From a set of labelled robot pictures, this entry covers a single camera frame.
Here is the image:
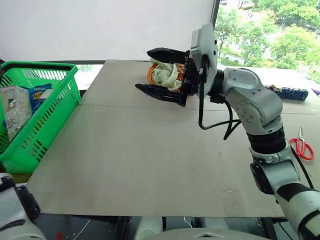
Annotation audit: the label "blue patterned long packet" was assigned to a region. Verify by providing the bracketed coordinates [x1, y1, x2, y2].
[264, 84, 310, 101]

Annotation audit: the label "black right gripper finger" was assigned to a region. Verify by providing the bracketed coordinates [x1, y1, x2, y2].
[134, 83, 183, 105]
[146, 47, 188, 64]

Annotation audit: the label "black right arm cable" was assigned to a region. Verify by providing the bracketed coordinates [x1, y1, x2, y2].
[198, 56, 242, 141]

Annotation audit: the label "pale patterned carton box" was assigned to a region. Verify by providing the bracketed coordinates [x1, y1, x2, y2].
[0, 85, 33, 141]

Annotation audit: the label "orange net bag white contents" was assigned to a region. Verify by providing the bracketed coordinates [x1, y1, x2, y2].
[145, 59, 185, 93]

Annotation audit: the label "red handled scissors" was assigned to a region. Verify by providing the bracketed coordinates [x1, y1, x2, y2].
[288, 126, 315, 161]

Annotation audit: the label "dark window frame post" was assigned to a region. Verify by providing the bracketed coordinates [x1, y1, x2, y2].
[210, 0, 221, 27]

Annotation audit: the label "green plastic basket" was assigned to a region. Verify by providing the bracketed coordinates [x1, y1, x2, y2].
[0, 60, 82, 174]

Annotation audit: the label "blue snack packet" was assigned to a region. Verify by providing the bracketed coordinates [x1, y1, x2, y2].
[26, 83, 55, 114]

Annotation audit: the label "silver robot torso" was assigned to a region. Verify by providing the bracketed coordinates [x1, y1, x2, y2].
[134, 216, 272, 240]

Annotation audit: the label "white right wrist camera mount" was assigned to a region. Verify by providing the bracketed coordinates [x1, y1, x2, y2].
[189, 23, 219, 99]

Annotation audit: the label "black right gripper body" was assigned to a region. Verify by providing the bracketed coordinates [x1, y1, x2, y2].
[179, 50, 205, 108]

